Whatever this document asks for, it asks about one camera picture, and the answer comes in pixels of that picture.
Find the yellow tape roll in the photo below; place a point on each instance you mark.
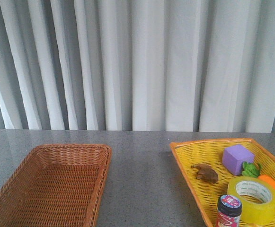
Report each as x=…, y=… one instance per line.
x=257, y=198

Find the white pleated curtain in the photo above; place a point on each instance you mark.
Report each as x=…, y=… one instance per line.
x=141, y=65

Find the brown toy animal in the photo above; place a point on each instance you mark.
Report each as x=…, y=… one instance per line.
x=206, y=173

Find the yellow wicker basket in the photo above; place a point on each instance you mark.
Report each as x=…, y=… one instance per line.
x=210, y=152

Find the purple foam cube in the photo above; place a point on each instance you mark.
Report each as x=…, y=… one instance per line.
x=234, y=156

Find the brown wicker basket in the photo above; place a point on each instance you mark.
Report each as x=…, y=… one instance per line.
x=56, y=185

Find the orange toy carrot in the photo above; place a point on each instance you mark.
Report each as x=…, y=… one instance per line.
x=249, y=169

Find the pink labelled black-lid bottle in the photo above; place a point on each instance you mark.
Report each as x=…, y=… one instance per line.
x=229, y=209

